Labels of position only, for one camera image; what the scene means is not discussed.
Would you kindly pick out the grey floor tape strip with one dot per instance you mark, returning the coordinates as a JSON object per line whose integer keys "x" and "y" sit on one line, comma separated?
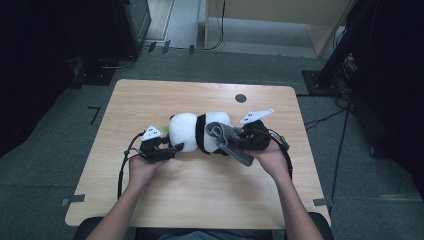
{"x": 73, "y": 200}
{"x": 322, "y": 202}

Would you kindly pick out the dark round table grommet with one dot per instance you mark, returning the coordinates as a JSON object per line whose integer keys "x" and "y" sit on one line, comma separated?
{"x": 240, "y": 98}

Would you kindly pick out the black floor base plate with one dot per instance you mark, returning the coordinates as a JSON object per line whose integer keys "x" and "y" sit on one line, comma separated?
{"x": 95, "y": 75}

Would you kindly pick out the person's lap clothing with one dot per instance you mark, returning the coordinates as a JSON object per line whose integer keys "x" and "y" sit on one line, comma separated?
{"x": 206, "y": 235}

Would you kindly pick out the black metal stand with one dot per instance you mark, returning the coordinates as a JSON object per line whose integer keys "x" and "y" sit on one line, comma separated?
{"x": 330, "y": 73}

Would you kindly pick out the black monitor cabinet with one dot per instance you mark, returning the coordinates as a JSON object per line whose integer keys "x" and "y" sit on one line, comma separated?
{"x": 133, "y": 26}

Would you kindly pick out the grey cloth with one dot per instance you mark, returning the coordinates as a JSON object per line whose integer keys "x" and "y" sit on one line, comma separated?
{"x": 230, "y": 140}

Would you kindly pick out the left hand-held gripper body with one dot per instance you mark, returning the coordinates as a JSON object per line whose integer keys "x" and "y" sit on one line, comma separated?
{"x": 151, "y": 148}

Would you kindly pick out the panda plush toy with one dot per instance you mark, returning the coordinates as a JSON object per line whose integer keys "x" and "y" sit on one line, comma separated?
{"x": 186, "y": 131}

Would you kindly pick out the person's left hand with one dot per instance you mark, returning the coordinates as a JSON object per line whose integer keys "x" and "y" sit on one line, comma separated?
{"x": 145, "y": 171}

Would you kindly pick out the person's right hand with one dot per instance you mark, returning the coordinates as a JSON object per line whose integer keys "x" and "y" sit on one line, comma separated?
{"x": 271, "y": 161}

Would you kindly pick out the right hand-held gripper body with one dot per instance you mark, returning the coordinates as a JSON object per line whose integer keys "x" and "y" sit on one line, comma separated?
{"x": 258, "y": 135}

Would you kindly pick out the black chair armrest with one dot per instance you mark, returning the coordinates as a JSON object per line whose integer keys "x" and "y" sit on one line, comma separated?
{"x": 325, "y": 226}
{"x": 86, "y": 230}

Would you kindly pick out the black angled floor tape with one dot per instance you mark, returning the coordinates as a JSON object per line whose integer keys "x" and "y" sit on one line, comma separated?
{"x": 96, "y": 113}

